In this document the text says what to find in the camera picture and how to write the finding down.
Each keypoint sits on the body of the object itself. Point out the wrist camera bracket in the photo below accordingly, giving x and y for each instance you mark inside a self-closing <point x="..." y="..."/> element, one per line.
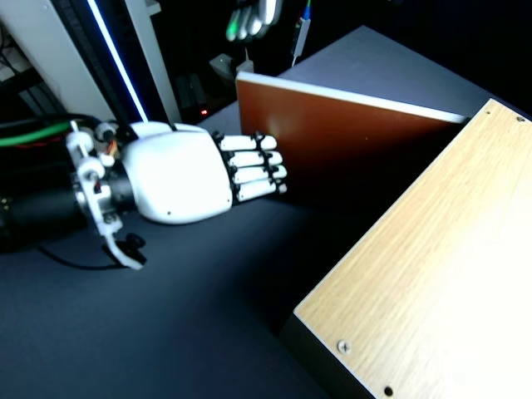
<point x="124" y="253"/>

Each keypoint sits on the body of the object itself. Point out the black cloth backdrop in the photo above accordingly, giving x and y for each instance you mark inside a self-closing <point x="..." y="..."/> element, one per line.
<point x="457" y="37"/>

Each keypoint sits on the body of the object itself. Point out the black device with red light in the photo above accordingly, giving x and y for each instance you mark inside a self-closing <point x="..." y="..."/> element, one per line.
<point x="191" y="93"/>

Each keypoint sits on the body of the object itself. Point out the light wooden cabinet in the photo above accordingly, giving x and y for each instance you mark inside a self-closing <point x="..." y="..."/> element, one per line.
<point x="415" y="270"/>

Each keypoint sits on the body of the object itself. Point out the grey block with spike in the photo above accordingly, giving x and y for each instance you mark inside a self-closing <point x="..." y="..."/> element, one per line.
<point x="245" y="66"/>

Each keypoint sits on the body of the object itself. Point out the white cabinet door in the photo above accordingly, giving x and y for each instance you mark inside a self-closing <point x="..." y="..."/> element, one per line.
<point x="332" y="133"/>

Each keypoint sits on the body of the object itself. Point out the wide white frame post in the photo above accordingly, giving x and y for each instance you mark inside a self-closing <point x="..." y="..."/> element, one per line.
<point x="54" y="62"/>

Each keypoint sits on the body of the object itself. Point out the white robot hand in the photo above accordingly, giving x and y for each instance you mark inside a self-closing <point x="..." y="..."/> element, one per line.
<point x="174" y="178"/>
<point x="249" y="21"/>

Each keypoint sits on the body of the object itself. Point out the narrow white frame post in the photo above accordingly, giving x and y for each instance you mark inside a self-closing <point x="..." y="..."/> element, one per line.
<point x="156" y="62"/>

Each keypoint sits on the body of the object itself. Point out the blue-white light strip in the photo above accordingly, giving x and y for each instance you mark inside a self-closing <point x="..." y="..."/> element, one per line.
<point x="112" y="45"/>

